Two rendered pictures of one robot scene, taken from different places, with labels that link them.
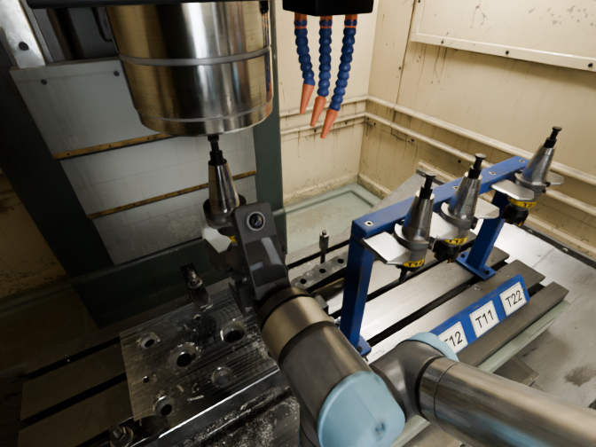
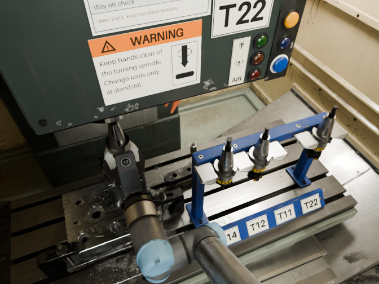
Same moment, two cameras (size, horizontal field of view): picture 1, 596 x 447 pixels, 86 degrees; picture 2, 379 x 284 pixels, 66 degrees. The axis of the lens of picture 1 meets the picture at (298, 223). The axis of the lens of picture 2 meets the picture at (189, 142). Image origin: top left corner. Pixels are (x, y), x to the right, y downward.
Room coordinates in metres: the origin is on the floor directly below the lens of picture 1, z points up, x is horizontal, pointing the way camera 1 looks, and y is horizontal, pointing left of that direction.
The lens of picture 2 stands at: (-0.11, -0.16, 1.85)
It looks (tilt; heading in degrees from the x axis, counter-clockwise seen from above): 47 degrees down; 8
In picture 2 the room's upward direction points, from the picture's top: straight up
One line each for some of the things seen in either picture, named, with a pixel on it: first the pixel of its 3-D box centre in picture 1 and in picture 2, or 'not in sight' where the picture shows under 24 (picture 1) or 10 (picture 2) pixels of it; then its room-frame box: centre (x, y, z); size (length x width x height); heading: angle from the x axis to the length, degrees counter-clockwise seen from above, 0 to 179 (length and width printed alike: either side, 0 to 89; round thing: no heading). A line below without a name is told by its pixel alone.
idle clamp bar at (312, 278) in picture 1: (331, 274); (195, 171); (0.58, -0.09, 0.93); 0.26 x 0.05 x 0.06; 125
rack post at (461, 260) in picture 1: (492, 224); (309, 152); (0.64, -0.49, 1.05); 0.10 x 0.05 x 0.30; 30
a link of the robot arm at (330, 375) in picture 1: (339, 393); (151, 245); (0.15, -0.04, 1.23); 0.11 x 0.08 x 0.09; 30
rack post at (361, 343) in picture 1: (355, 294); (197, 191); (0.42, -0.11, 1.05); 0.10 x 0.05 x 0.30; 30
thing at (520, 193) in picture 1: (513, 191); (307, 140); (0.54, -0.42, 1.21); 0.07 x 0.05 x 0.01; 30
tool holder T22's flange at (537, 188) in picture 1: (529, 183); (321, 135); (0.56, -0.47, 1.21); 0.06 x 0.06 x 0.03
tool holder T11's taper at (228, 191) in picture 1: (221, 184); (115, 131); (0.39, 0.11, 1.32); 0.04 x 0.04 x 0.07
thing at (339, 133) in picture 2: (545, 176); (336, 130); (0.59, -0.52, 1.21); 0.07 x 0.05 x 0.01; 30
